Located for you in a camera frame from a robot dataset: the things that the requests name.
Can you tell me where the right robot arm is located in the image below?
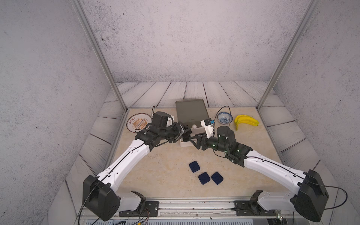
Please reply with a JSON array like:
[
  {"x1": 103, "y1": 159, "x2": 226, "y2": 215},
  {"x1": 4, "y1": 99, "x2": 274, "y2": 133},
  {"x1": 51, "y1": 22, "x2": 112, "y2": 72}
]
[{"x1": 187, "y1": 126, "x2": 329, "y2": 222}]

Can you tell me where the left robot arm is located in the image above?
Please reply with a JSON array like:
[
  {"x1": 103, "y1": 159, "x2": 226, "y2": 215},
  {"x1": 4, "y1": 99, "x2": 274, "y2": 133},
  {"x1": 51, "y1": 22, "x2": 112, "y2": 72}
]
[{"x1": 82, "y1": 122, "x2": 191, "y2": 221}]

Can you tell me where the blue white porcelain bowl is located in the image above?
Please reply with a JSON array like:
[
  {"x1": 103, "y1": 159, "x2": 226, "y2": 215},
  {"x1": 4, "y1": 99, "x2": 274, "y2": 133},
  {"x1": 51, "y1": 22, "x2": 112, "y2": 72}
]
[{"x1": 217, "y1": 112, "x2": 233, "y2": 125}]

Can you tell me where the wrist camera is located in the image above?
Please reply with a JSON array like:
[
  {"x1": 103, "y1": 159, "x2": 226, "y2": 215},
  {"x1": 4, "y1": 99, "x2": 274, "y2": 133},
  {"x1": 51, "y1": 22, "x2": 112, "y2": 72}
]
[
  {"x1": 200, "y1": 118, "x2": 215, "y2": 139},
  {"x1": 151, "y1": 111, "x2": 174, "y2": 128}
]

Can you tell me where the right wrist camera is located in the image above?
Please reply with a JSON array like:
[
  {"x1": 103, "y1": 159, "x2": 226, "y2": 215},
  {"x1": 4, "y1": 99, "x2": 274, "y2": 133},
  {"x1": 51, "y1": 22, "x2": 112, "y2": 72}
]
[{"x1": 200, "y1": 118, "x2": 215, "y2": 139}]

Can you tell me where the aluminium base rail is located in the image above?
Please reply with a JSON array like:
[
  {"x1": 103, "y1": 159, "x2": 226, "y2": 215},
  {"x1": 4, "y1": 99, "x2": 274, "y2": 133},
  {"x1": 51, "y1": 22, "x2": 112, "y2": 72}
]
[{"x1": 75, "y1": 197, "x2": 321, "y2": 225}]

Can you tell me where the yellow banana bunch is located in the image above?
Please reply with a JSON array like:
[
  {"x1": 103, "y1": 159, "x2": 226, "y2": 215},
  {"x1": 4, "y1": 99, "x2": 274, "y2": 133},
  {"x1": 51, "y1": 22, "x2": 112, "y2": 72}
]
[{"x1": 234, "y1": 115, "x2": 259, "y2": 130}]

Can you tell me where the navy brooch box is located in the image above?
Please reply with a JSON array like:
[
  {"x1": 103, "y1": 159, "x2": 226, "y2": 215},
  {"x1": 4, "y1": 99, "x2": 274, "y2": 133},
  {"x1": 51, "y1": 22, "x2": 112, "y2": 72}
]
[
  {"x1": 198, "y1": 172, "x2": 211, "y2": 185},
  {"x1": 189, "y1": 161, "x2": 200, "y2": 173},
  {"x1": 211, "y1": 172, "x2": 224, "y2": 185}
]

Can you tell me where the frame post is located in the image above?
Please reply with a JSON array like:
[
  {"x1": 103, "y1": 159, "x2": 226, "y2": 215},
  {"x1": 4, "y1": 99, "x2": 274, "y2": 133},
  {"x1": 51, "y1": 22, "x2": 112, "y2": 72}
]
[
  {"x1": 70, "y1": 0, "x2": 128, "y2": 111},
  {"x1": 256, "y1": 0, "x2": 321, "y2": 112}
]

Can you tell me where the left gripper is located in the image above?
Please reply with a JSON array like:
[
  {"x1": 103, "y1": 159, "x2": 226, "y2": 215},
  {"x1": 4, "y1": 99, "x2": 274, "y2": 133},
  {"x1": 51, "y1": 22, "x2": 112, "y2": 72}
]
[{"x1": 158, "y1": 121, "x2": 190, "y2": 143}]

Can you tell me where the round patterned plate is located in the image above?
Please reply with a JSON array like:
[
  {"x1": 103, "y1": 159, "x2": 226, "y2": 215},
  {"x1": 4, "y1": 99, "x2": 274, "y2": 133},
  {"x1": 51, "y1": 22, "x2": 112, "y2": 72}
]
[{"x1": 126, "y1": 113, "x2": 152, "y2": 133}]

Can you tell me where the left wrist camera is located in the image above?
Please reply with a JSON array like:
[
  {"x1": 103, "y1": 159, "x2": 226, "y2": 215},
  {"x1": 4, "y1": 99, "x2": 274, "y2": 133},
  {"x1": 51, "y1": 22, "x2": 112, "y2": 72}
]
[{"x1": 151, "y1": 111, "x2": 174, "y2": 128}]

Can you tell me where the three-tier drawer cabinet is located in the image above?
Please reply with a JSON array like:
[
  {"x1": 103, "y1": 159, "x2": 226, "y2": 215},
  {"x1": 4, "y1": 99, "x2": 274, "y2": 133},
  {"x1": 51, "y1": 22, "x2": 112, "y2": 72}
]
[{"x1": 175, "y1": 99, "x2": 210, "y2": 147}]

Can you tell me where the right frame post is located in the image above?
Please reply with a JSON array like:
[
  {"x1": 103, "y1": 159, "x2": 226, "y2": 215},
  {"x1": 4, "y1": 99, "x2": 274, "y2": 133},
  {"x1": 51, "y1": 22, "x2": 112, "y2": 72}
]
[{"x1": 256, "y1": 0, "x2": 321, "y2": 112}]

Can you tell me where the left frame post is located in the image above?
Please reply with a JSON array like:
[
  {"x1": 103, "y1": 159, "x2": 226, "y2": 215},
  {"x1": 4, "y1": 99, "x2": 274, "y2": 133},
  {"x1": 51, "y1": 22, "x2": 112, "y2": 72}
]
[{"x1": 70, "y1": 0, "x2": 128, "y2": 111}]

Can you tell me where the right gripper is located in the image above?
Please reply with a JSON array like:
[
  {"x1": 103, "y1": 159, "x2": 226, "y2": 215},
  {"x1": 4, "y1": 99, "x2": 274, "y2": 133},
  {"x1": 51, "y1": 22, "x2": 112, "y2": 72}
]
[{"x1": 188, "y1": 132, "x2": 229, "y2": 155}]

